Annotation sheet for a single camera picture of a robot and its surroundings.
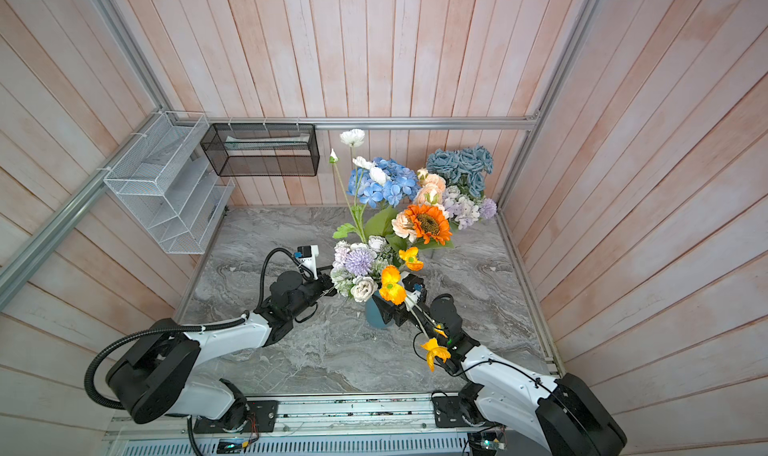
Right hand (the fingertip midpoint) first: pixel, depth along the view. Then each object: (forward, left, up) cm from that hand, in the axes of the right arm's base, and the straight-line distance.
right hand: (388, 284), depth 78 cm
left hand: (+5, +12, -1) cm, 13 cm away
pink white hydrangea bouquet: (+17, -20, +11) cm, 29 cm away
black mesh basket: (+48, +45, +9) cm, 67 cm away
